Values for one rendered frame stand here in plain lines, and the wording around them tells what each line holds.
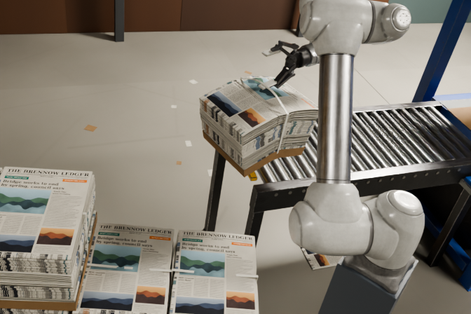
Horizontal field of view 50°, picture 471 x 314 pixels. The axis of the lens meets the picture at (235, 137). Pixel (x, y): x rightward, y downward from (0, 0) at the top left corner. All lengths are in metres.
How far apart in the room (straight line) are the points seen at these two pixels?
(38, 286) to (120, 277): 0.28
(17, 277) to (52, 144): 2.12
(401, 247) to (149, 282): 0.80
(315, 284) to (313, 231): 1.47
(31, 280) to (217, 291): 0.57
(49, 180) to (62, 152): 1.83
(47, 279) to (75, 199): 0.26
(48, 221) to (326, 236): 0.81
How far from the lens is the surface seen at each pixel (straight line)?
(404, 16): 1.58
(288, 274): 2.92
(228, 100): 1.99
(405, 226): 1.53
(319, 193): 1.48
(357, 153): 2.52
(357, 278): 1.68
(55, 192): 1.70
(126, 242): 1.85
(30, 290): 1.63
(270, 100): 2.00
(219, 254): 1.84
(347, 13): 1.53
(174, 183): 3.32
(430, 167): 2.60
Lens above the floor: 2.21
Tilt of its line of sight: 36 degrees down
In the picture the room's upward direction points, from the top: 10 degrees clockwise
